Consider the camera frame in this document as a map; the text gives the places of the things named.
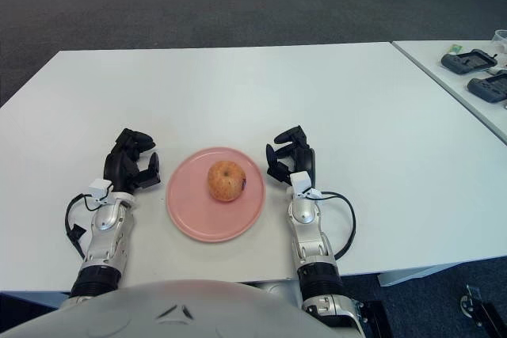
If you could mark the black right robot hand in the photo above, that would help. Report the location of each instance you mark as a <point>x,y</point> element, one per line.
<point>305,158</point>

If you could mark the black wheeled stand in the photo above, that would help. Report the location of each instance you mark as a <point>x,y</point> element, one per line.
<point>485,310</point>

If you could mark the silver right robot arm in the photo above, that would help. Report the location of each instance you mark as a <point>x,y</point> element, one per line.
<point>313,243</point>

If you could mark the green packet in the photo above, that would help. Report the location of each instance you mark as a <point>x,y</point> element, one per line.
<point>455,49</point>

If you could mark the yellow-red apple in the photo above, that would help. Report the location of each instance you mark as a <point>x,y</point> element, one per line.
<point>226,180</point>

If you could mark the grey robot torso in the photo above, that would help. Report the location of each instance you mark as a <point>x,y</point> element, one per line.
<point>158,314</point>

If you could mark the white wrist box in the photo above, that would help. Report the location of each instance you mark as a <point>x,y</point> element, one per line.
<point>301,183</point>
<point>100,187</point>

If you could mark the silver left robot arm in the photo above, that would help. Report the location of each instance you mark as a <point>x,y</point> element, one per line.
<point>105,231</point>

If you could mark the grey handheld controller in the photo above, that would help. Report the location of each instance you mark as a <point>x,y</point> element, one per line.
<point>467,61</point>
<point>489,88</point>

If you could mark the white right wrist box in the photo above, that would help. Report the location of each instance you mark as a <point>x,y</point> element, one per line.
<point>301,183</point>

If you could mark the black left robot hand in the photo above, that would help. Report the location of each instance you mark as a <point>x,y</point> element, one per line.
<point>120,165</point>

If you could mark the white table frame beam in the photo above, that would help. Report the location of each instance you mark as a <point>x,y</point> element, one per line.
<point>404,276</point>

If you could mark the clear plastic container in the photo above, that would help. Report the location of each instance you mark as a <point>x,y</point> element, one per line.
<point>502,39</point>

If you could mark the black robot support frame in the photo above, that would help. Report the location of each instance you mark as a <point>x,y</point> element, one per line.
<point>376,318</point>

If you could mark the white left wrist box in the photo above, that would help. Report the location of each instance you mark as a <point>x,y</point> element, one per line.
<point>100,187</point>

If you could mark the pink round plate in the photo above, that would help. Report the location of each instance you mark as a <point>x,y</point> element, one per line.
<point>190,215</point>

